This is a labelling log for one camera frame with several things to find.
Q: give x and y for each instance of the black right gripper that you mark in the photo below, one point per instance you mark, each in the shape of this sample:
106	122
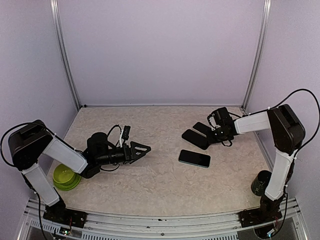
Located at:
224	140

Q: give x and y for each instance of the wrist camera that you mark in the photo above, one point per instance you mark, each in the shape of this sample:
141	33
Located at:
124	135
211	121

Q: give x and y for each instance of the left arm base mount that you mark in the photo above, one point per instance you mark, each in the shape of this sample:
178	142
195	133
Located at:
58	213

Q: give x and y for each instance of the green bowl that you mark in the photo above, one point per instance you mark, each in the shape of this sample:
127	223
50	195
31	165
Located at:
63	175

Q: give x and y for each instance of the left aluminium frame post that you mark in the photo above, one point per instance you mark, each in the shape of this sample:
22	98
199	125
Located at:
54	5

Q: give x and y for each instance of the black phone case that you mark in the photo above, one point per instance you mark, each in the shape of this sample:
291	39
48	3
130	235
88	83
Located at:
196	139

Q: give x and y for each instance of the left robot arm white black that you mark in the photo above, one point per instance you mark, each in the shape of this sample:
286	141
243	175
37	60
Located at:
29	140

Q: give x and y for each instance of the black phone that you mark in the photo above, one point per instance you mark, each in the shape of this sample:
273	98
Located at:
194	158

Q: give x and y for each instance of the green saucer plate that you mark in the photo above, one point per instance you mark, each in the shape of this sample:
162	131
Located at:
70	186

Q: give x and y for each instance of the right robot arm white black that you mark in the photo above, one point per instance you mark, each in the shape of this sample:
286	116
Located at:
285	130

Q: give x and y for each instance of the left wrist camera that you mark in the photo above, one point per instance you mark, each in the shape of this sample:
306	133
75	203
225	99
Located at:
124	135

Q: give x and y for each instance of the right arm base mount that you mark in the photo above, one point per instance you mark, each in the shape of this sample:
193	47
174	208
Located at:
268	211

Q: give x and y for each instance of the aluminium frame post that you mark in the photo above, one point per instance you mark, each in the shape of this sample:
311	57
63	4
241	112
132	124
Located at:
258	53
54	5

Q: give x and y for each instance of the right aluminium frame post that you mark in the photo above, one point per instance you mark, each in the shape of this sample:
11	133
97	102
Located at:
258	53

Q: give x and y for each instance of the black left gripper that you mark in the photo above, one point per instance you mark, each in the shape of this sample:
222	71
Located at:
130	153

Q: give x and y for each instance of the dark green cup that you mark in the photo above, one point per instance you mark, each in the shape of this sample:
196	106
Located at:
260	183

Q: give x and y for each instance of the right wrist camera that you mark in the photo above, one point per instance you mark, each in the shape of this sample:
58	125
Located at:
211	121

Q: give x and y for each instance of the aluminium front rail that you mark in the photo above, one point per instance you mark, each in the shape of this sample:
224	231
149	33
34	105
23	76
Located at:
103	226

